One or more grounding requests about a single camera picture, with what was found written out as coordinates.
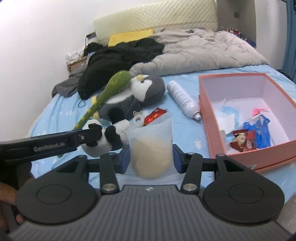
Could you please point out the grey penguin plush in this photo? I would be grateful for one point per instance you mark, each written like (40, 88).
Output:
(150, 89)

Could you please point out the row of small bottles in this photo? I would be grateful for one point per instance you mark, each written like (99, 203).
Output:
(231, 30)

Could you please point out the grey duvet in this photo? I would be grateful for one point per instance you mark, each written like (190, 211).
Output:
(203, 51)

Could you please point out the black wall charger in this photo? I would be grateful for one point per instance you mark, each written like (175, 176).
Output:
(91, 35)

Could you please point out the brown cardboard box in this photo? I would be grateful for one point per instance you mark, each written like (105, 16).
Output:
(77, 66)

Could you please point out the yellow pillow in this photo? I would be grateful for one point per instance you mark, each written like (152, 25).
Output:
(131, 37)

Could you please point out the green plush stick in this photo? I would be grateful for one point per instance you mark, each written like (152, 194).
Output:
(111, 89)

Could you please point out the dark red snack packet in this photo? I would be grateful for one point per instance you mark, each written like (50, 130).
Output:
(240, 141)

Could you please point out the blue plastic bag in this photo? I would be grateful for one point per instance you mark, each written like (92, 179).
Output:
(260, 132)

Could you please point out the grey wall switch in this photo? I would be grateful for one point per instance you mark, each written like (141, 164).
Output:
(236, 14)

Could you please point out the cream quilted headboard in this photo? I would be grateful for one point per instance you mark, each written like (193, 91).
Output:
(157, 16)

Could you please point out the white crumpled cloth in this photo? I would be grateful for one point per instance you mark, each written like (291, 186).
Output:
(74, 56)

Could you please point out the small panda plush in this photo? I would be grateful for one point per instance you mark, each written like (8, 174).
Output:
(113, 136)

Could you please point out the translucent bag with beige fluff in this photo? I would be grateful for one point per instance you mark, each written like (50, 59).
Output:
(150, 153)

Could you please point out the shiny red foil packet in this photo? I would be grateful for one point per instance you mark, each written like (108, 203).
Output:
(155, 114)

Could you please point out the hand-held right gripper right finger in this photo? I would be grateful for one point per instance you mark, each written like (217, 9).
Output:
(177, 160)

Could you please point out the blue item in niche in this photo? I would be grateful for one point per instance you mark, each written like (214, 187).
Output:
(249, 41)

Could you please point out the blue printed bed sheet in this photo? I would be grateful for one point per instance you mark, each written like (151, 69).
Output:
(185, 139)

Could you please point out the black clothing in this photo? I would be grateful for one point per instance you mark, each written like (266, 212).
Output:
(120, 55)

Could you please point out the dark grey garment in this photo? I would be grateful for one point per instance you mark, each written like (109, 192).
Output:
(67, 85)

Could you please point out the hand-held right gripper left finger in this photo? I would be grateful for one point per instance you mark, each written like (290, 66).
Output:
(126, 160)

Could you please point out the person's left hand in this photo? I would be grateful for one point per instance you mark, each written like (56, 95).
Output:
(8, 193)

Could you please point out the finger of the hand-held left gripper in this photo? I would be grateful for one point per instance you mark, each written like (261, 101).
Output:
(90, 136)

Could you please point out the white spray can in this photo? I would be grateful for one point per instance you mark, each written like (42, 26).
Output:
(182, 98)

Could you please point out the pink cardboard box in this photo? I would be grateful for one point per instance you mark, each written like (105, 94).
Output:
(272, 157)

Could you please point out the blue curtain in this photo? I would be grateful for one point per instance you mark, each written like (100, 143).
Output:
(289, 41)

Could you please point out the blue face mask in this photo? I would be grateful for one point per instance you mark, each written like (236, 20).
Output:
(235, 113)

